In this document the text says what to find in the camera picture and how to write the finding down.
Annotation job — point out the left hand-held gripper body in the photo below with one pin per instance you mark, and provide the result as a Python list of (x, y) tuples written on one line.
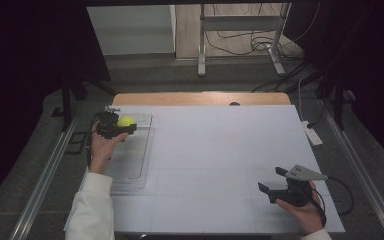
[(106, 125)]

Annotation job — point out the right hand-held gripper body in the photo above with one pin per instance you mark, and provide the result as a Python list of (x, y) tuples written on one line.
[(295, 196)]

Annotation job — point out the yellow tennis ball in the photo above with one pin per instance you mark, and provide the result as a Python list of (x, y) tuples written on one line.
[(126, 120)]

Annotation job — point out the clear plastic tray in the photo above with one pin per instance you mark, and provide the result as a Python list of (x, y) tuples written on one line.
[(131, 160)]

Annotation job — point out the person's right hand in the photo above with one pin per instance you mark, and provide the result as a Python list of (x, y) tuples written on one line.
[(308, 216)]

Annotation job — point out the person's left hand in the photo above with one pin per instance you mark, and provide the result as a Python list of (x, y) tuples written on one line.
[(100, 151)]

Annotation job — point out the black metal stand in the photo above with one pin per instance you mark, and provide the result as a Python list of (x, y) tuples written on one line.
[(338, 106), (67, 100)]

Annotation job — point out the white power strip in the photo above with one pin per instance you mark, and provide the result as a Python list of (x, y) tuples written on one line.
[(312, 135)]

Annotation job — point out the white board table cover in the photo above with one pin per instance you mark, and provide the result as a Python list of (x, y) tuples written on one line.
[(220, 166)]

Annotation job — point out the wooden table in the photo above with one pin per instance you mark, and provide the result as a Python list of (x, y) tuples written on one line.
[(186, 99)]

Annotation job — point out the dark round table grommet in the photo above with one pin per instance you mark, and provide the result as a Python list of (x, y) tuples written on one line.
[(234, 103)]

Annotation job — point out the black curtain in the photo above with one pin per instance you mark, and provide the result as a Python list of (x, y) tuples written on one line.
[(20, 83), (373, 66)]

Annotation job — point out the white cabinet panel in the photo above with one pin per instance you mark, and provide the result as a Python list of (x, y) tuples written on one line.
[(130, 30)]

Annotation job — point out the black floor bracket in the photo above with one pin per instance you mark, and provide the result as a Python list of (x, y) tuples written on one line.
[(76, 142)]

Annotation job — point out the aluminium floor rail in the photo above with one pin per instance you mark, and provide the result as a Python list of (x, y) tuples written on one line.
[(46, 183), (363, 180)]

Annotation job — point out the white metal desk frame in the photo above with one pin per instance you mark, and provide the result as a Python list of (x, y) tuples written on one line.
[(240, 22)]

